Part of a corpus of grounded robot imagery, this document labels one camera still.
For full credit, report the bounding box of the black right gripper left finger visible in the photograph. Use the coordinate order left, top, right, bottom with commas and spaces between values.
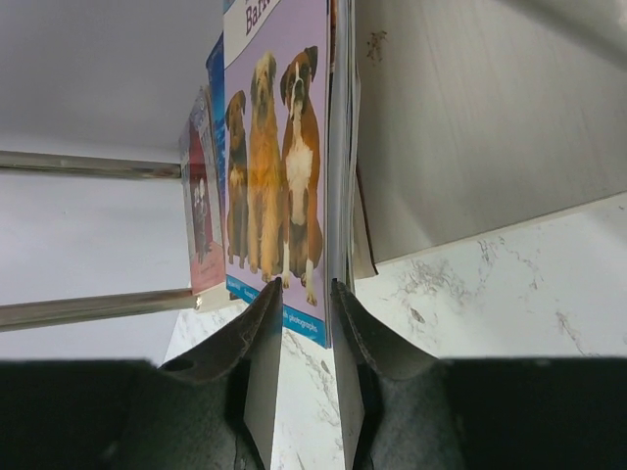
1, 280, 283, 469

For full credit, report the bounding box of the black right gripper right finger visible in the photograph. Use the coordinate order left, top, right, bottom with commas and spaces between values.
331, 281, 626, 469

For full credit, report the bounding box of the Jane Eyre book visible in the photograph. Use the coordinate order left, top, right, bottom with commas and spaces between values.
206, 34, 226, 215

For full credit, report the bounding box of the Why Do Dogs Bark book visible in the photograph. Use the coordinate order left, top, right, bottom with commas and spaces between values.
223, 1, 354, 348

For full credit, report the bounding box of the red house cover book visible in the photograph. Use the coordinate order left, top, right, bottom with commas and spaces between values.
178, 85, 225, 295

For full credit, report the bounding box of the white two-tier shelf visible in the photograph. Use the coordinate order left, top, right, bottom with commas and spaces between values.
0, 0, 627, 334

